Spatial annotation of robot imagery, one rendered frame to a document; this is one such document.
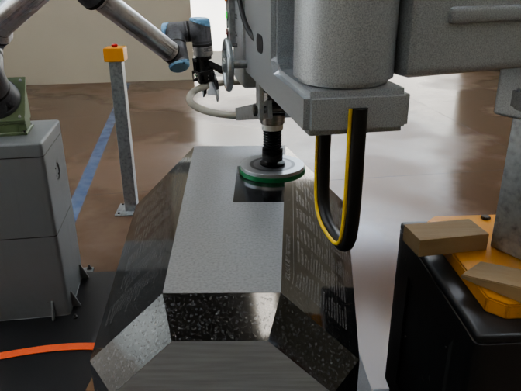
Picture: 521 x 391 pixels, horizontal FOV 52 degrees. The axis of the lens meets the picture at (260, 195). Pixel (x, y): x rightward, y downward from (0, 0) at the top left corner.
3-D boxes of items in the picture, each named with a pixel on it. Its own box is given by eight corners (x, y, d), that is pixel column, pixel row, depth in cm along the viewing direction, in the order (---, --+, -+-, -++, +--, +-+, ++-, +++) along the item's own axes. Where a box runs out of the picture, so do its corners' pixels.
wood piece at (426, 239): (466, 233, 155) (469, 218, 153) (486, 250, 146) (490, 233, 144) (402, 240, 151) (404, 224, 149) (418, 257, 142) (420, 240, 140)
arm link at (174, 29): (162, 39, 229) (191, 36, 231) (158, 18, 233) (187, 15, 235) (163, 53, 238) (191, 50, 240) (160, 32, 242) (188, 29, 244)
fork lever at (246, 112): (323, 115, 150) (322, 97, 149) (256, 119, 146) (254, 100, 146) (274, 118, 217) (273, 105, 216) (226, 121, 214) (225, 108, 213)
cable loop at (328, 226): (358, 266, 106) (370, 109, 94) (342, 268, 106) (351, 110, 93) (325, 219, 127) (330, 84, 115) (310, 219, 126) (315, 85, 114)
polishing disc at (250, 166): (229, 172, 174) (229, 169, 173) (257, 153, 192) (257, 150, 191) (289, 182, 165) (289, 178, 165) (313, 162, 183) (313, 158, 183)
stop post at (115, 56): (149, 203, 374) (134, 43, 333) (144, 216, 356) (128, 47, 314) (120, 204, 373) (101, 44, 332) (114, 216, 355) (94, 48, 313)
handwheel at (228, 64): (262, 95, 149) (261, 39, 143) (226, 96, 147) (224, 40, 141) (253, 84, 162) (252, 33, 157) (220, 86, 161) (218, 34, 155)
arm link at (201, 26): (186, 16, 239) (208, 15, 241) (189, 45, 245) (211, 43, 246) (188, 19, 231) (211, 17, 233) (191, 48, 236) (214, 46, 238)
